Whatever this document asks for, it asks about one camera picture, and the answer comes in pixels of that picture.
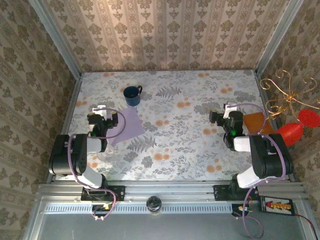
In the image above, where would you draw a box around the dark blue mug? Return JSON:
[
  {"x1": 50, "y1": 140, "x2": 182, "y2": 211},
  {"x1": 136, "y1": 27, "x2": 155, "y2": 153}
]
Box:
[{"x1": 123, "y1": 85, "x2": 143, "y2": 107}]

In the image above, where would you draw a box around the large red ornament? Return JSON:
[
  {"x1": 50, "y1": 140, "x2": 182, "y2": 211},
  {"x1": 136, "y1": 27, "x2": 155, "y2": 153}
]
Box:
[{"x1": 274, "y1": 122, "x2": 305, "y2": 148}]

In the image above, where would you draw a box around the small red ornament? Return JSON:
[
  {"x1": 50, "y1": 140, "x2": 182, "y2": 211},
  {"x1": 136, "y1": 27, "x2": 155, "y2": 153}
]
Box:
[{"x1": 297, "y1": 108, "x2": 320, "y2": 129}]

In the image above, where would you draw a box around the small black connector board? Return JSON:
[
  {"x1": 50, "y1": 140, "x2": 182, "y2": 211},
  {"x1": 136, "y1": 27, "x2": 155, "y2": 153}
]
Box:
[
  {"x1": 231, "y1": 203, "x2": 253, "y2": 218},
  {"x1": 91, "y1": 203, "x2": 114, "y2": 218}
]

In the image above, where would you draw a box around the black power connector board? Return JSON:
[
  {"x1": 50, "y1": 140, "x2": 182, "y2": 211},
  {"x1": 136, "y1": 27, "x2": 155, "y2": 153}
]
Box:
[{"x1": 259, "y1": 196, "x2": 295, "y2": 216}]

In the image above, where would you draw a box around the grey metal shelf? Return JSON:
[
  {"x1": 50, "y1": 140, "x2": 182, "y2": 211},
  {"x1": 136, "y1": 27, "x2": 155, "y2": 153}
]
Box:
[{"x1": 23, "y1": 197, "x2": 320, "y2": 240}]

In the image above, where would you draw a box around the gold wire stand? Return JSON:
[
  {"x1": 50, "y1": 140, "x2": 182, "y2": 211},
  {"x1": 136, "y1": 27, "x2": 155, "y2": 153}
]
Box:
[{"x1": 259, "y1": 69, "x2": 320, "y2": 132}]

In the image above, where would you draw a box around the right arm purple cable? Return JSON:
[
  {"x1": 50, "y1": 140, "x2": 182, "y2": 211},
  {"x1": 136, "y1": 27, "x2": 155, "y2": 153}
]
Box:
[{"x1": 232, "y1": 102, "x2": 288, "y2": 238}]

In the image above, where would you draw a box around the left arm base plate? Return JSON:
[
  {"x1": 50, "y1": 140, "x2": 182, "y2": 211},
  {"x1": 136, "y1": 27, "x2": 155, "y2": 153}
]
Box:
[{"x1": 80, "y1": 184, "x2": 126, "y2": 202}]

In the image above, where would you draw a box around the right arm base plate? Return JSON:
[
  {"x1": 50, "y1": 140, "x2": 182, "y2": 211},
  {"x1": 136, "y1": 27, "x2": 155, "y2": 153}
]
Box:
[{"x1": 213, "y1": 184, "x2": 260, "y2": 202}]

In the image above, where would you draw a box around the aluminium front rail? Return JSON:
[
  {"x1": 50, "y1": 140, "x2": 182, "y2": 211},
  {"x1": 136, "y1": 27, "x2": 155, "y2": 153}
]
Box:
[{"x1": 37, "y1": 181, "x2": 310, "y2": 202}]

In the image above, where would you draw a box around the aluminium frame post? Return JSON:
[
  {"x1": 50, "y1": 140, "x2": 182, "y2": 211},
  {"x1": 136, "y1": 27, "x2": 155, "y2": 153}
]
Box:
[
  {"x1": 28, "y1": 0, "x2": 82, "y2": 78},
  {"x1": 254, "y1": 0, "x2": 305, "y2": 76}
]

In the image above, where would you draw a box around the slotted grey cable duct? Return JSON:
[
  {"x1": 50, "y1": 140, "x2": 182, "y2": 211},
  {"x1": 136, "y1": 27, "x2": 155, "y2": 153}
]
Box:
[{"x1": 43, "y1": 202, "x2": 235, "y2": 215}]

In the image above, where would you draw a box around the red and black wire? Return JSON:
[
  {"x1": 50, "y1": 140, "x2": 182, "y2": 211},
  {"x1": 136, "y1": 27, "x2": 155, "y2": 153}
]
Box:
[{"x1": 292, "y1": 211, "x2": 320, "y2": 235}]

